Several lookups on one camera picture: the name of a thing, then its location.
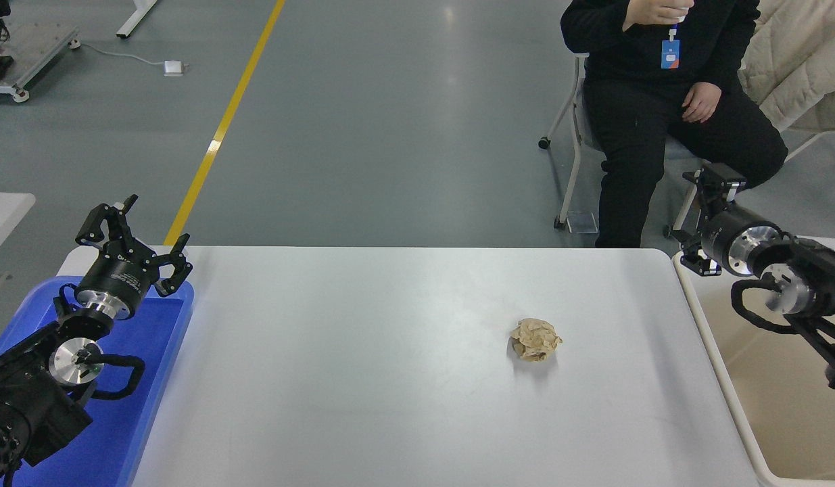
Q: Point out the large pale plastic bin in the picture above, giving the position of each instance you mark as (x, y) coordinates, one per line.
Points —
(762, 406)

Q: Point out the blue plastic tray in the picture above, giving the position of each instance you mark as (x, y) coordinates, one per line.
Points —
(147, 352)

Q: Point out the white chair frame with castors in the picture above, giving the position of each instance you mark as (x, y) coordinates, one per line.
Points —
(802, 147)

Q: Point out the white power adapter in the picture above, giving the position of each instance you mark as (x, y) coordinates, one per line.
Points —
(174, 67)

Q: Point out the blue-badge person's right hand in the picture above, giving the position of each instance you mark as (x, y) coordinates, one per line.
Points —
(654, 10)

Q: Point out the grey chair with white frame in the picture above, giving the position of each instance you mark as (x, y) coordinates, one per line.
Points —
(589, 122)

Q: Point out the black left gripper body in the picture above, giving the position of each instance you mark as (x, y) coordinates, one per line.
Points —
(120, 279)

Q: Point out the grey wheeled platform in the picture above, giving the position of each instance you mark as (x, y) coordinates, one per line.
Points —
(42, 47)

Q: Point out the large cream padded jacket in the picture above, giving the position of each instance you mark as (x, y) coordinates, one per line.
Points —
(809, 61)

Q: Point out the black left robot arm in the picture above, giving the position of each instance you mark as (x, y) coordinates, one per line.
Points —
(25, 406)

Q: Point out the white desk leg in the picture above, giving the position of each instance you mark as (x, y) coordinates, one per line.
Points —
(136, 17)

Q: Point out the person with blue badge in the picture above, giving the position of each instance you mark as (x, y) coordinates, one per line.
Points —
(633, 135)

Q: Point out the small white side table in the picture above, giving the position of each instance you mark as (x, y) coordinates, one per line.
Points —
(5, 216)

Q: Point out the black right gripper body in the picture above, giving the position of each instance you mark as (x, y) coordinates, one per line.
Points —
(725, 237)

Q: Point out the silver floor plate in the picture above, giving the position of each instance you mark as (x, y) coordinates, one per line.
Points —
(583, 223)

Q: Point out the tan paper ball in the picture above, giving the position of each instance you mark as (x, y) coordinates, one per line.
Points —
(535, 338)

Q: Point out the blue-badge person's left hand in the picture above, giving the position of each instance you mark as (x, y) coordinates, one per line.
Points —
(701, 101)

